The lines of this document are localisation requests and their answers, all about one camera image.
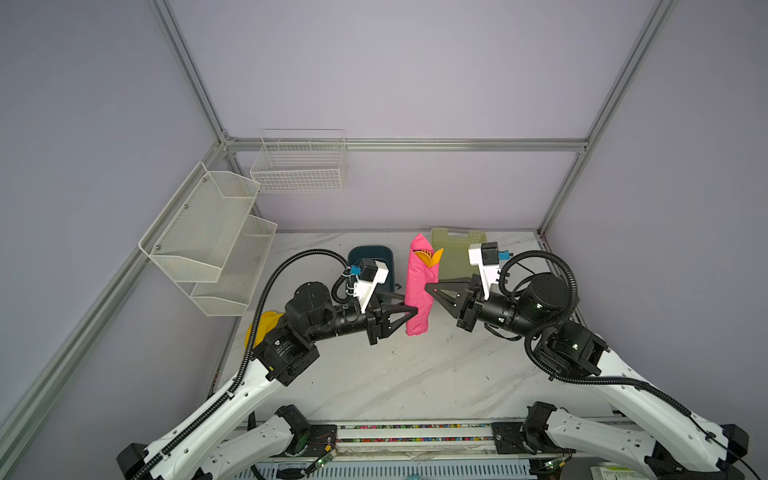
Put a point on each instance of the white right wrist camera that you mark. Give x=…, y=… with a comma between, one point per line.
x=486, y=257

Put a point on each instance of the pink paper napkin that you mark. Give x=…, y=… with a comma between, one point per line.
x=418, y=276

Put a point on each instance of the white wire wall basket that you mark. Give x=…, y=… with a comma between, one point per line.
x=292, y=161

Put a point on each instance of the yellow banana bunch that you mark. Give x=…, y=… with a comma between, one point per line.
x=266, y=323

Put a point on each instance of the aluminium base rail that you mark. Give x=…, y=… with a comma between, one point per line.
x=463, y=449

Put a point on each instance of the orange plastic fork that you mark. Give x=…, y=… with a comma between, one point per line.
x=425, y=257

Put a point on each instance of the white mesh lower shelf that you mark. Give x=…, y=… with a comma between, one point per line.
x=232, y=294

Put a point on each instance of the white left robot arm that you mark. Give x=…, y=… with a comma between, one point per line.
x=201, y=447

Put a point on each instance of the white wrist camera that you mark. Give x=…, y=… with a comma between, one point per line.
x=486, y=257
x=368, y=275

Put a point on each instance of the aluminium frame post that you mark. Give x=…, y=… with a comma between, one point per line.
x=651, y=30

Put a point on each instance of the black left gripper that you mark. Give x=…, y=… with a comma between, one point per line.
x=377, y=312

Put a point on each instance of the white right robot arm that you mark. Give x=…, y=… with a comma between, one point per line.
x=668, y=441

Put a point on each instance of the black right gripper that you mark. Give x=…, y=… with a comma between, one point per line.
x=463, y=304

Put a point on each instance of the dark teal plastic bin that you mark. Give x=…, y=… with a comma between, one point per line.
x=378, y=253

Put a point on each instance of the white mesh shelf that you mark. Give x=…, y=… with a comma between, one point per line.
x=232, y=294
x=194, y=244

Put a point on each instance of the white mesh upper shelf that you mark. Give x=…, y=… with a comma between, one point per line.
x=194, y=244

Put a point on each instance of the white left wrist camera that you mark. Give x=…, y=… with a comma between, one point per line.
x=368, y=275

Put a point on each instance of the light green perforated basket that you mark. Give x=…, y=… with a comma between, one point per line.
x=455, y=244

